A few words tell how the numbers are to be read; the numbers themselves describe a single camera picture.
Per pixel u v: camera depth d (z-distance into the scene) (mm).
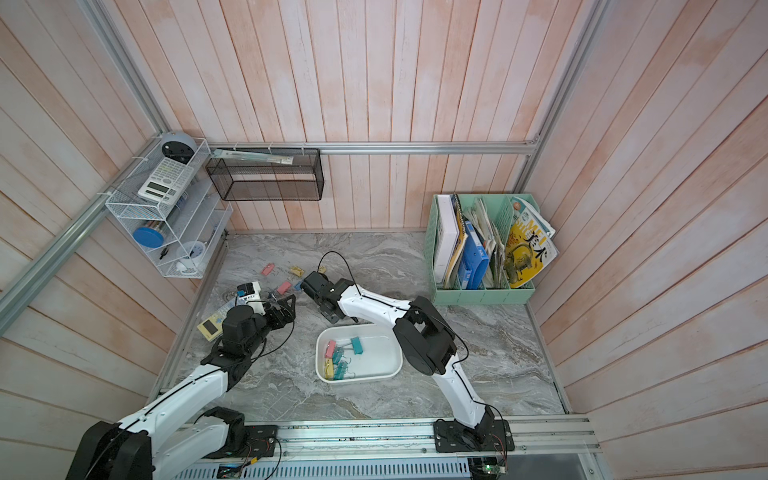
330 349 873
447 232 849
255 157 908
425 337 527
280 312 763
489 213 903
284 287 1034
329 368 836
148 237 763
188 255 891
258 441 729
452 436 729
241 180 1060
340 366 839
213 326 928
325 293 684
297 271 1073
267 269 1075
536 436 748
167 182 775
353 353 883
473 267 870
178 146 804
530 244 918
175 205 755
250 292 740
